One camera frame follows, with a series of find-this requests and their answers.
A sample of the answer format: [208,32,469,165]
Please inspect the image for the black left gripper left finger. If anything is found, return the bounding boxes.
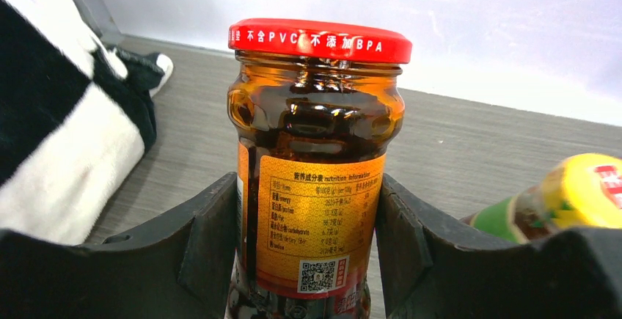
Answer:
[1,172,237,318]

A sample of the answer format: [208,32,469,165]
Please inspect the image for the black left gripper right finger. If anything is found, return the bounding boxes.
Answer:
[376,175,621,318]

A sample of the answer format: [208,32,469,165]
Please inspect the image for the yellow cap sauce bottle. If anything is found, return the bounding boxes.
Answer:
[461,153,621,243]

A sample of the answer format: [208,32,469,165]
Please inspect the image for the red lid chili sauce jar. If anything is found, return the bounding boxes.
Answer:
[227,18,412,318]

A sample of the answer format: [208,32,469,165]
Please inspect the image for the black white checkered blanket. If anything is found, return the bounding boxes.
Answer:
[1,0,174,245]

